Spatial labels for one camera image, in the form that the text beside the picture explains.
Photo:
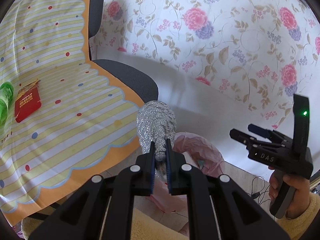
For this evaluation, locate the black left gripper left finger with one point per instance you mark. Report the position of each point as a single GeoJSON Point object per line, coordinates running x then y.
{"type": "Point", "coordinates": [102, 208]}

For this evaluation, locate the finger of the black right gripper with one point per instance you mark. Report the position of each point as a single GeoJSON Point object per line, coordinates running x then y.
{"type": "Point", "coordinates": [271, 135]}
{"type": "Point", "coordinates": [250, 141]}

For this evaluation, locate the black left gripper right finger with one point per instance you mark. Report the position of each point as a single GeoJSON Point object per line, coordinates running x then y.
{"type": "Point", "coordinates": [217, 207]}

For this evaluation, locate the red cigarette pack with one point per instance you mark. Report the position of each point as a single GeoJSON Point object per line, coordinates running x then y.
{"type": "Point", "coordinates": [28, 101]}

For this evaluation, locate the green plastic bottle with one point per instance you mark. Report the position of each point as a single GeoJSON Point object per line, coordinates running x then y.
{"type": "Point", "coordinates": [6, 97]}

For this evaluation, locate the pink plastic trash bag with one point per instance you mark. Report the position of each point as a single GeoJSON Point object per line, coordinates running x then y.
{"type": "Point", "coordinates": [191, 160]}

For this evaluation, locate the person's right hand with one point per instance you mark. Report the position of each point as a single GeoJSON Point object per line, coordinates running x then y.
{"type": "Point", "coordinates": [301, 199]}

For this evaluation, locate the yellow striped plastic cover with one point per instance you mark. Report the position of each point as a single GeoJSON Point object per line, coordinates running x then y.
{"type": "Point", "coordinates": [87, 119]}

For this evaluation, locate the grey office chair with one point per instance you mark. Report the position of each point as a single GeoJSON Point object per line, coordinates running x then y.
{"type": "Point", "coordinates": [134, 83]}

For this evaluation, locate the floral wall sheet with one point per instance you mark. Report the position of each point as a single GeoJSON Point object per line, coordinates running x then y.
{"type": "Point", "coordinates": [221, 64]}

